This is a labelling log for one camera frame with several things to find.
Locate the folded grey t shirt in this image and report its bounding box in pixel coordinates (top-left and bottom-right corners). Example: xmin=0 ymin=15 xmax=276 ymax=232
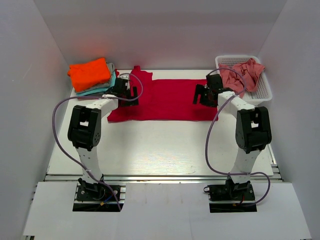
xmin=83 ymin=62 xmax=117 ymax=92

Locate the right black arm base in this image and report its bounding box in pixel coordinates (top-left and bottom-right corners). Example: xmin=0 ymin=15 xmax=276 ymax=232
xmin=203 ymin=178 xmax=257 ymax=214

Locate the folded dark red t shirt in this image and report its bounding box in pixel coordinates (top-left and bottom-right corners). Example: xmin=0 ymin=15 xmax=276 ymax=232
xmin=76 ymin=70 xmax=120 ymax=100

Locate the white plastic basket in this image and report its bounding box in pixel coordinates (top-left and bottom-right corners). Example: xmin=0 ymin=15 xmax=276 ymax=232
xmin=215 ymin=55 xmax=273 ymax=106

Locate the folded orange t shirt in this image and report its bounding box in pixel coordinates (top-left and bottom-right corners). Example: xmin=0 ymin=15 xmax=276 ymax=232
xmin=67 ymin=57 xmax=111 ymax=92

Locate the folded turquoise t shirt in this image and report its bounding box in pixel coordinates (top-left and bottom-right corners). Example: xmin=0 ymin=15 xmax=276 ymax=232
xmin=75 ymin=71 xmax=117 ymax=97

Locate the aluminium table rail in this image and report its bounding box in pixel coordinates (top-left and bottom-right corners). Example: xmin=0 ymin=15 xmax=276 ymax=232
xmin=44 ymin=149 xmax=283 ymax=185

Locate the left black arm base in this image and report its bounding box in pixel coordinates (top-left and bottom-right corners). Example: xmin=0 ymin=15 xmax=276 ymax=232
xmin=72 ymin=178 xmax=126 ymax=213

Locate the crumpled pink t shirt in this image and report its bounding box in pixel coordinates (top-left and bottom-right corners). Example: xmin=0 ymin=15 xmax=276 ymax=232
xmin=218 ymin=58 xmax=266 ymax=98

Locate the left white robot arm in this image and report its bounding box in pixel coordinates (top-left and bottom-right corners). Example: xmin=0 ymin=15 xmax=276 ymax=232
xmin=67 ymin=73 xmax=143 ymax=200

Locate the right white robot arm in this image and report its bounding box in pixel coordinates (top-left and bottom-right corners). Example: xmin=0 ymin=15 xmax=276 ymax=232
xmin=193 ymin=74 xmax=272 ymax=200

